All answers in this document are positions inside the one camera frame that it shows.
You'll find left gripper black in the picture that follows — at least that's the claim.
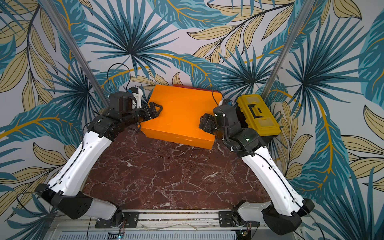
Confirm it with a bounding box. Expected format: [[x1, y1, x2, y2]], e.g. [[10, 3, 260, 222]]
[[124, 100, 166, 127]]

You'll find orange shoebox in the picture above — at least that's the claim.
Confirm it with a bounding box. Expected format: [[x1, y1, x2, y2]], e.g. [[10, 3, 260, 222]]
[[141, 85, 222, 150]]

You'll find red shoebox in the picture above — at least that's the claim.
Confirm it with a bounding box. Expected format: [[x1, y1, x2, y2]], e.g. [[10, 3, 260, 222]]
[[172, 84, 219, 93]]

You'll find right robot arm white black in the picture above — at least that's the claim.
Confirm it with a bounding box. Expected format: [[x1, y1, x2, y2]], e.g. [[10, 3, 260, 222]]
[[199, 105, 315, 236]]

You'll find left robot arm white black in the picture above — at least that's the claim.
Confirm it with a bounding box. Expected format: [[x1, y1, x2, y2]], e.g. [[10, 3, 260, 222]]
[[35, 92, 163, 226]]

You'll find yellow black toolbox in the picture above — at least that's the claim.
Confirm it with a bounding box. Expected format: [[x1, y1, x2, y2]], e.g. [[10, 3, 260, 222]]
[[236, 95, 281, 138]]

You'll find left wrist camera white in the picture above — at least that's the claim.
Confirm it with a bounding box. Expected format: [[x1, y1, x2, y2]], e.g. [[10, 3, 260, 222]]
[[129, 87, 143, 109]]

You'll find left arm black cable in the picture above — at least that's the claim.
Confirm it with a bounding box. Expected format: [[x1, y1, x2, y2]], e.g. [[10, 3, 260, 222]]
[[106, 62, 133, 94]]

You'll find left aluminium frame post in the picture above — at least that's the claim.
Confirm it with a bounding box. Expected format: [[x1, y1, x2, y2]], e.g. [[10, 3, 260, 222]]
[[41, 0, 110, 107]]

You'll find aluminium frame post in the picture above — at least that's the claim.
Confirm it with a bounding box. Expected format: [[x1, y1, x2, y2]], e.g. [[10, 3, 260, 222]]
[[261, 0, 315, 99], [41, 0, 110, 107]]

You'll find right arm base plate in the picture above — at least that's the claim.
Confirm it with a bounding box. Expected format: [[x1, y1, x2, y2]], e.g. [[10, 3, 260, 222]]
[[218, 211, 260, 228]]

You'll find front aluminium rail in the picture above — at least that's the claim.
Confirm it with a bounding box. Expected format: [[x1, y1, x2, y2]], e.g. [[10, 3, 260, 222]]
[[49, 209, 270, 232]]

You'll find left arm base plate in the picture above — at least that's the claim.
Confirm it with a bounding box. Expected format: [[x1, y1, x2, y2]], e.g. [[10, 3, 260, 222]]
[[95, 211, 139, 229]]

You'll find right aluminium frame post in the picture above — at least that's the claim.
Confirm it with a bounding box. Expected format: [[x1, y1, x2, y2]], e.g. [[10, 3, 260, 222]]
[[261, 0, 315, 99]]

